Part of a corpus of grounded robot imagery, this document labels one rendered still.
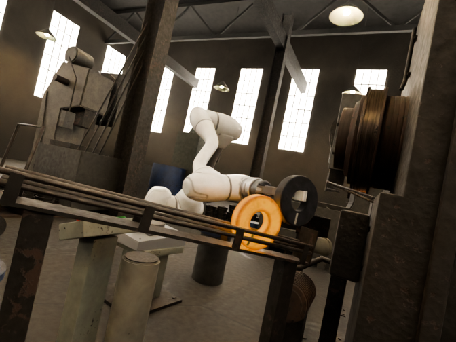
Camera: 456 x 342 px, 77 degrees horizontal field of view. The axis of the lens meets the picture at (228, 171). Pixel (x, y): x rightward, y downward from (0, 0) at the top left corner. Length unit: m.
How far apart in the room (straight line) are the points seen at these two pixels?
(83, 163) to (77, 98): 2.60
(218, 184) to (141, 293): 0.43
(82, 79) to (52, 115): 0.95
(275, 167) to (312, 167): 1.50
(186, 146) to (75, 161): 1.80
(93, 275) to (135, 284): 0.16
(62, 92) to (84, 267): 5.70
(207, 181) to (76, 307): 0.58
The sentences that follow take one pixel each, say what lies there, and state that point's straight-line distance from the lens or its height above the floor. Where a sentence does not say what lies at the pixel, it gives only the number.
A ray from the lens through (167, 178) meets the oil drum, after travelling 4.60.
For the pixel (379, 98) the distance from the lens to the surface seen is 1.28.
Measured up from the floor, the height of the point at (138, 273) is 0.49.
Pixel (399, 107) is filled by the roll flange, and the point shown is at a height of 1.22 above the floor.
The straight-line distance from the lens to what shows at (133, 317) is 1.01.
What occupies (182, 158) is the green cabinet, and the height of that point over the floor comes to 1.05.
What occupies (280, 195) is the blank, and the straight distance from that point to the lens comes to 0.84.
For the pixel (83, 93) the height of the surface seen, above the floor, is 1.90.
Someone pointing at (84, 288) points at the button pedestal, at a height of 0.40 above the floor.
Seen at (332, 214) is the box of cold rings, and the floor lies 0.68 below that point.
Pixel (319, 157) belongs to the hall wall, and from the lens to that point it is 11.64.
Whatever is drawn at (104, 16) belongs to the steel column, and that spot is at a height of 5.06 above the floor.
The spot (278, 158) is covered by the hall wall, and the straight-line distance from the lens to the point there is 11.96.
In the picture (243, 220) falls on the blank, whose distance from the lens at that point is 0.78.
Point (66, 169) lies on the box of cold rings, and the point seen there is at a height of 0.57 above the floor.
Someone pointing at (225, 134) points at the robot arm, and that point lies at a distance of 1.60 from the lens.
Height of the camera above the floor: 0.81
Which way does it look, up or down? 2 degrees up
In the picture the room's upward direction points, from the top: 12 degrees clockwise
